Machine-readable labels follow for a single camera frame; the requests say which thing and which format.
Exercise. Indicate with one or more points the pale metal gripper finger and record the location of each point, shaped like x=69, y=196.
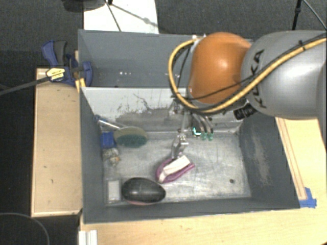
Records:
x=183, y=145
x=174, y=149

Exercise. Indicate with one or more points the white folded strip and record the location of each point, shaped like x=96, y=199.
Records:
x=176, y=165

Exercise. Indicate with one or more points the purple oval dish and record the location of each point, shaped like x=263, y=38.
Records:
x=176, y=175

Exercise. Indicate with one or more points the grey metal bin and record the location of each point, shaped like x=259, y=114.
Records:
x=204, y=187

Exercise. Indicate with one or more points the black egg-shaped object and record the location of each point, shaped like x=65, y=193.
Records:
x=143, y=191

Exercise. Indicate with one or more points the clear glass thing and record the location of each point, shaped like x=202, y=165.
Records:
x=111, y=156

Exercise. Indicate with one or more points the blue block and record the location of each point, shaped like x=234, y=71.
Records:
x=107, y=140

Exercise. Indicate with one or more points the small clear plastic box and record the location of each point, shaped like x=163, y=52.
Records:
x=113, y=191

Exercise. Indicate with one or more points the pale wood board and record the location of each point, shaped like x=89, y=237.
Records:
x=57, y=149

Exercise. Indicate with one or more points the black cylinder on white bracket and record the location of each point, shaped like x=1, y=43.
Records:
x=244, y=112

